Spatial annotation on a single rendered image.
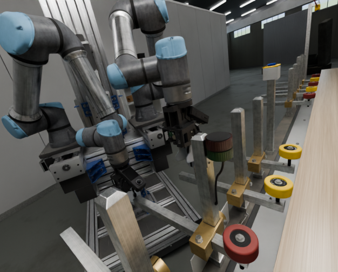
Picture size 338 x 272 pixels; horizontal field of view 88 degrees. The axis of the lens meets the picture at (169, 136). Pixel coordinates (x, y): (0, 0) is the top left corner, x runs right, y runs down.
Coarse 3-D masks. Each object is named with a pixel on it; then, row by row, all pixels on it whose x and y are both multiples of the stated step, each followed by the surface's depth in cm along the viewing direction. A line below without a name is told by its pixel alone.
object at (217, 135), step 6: (216, 132) 41; (222, 132) 40; (210, 138) 38; (216, 138) 38; (222, 138) 37; (228, 138) 37; (210, 162) 43; (222, 162) 41; (222, 168) 42; (216, 180) 45; (216, 186) 46; (216, 192) 46; (216, 198) 47; (216, 204) 48
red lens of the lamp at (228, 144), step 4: (232, 136) 38; (228, 140) 36; (232, 140) 38; (208, 144) 38; (212, 144) 37; (216, 144) 37; (220, 144) 36; (224, 144) 36; (228, 144) 37; (232, 144) 38; (208, 148) 38; (212, 148) 38; (216, 148) 37; (220, 148) 37; (224, 148) 37; (228, 148) 37
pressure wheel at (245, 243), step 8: (224, 232) 44; (232, 232) 43; (240, 232) 43; (248, 232) 42; (224, 240) 42; (232, 240) 42; (240, 240) 41; (248, 240) 41; (256, 240) 40; (224, 248) 43; (232, 248) 40; (240, 248) 39; (248, 248) 39; (256, 248) 39; (232, 256) 40; (240, 256) 38; (248, 256) 38; (256, 256) 39
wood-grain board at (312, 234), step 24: (336, 72) 197; (336, 96) 123; (312, 120) 94; (336, 120) 89; (312, 144) 73; (336, 144) 70; (312, 168) 60; (336, 168) 57; (312, 192) 50; (336, 192) 49; (288, 216) 45; (312, 216) 44; (336, 216) 42; (288, 240) 39; (312, 240) 38; (336, 240) 38; (288, 264) 35; (312, 264) 34; (336, 264) 34
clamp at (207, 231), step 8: (224, 216) 54; (200, 224) 51; (208, 224) 51; (216, 224) 50; (224, 224) 53; (200, 232) 49; (208, 232) 48; (216, 232) 49; (192, 240) 47; (208, 240) 46; (192, 248) 48; (200, 248) 45; (208, 248) 46; (200, 256) 47; (208, 256) 47
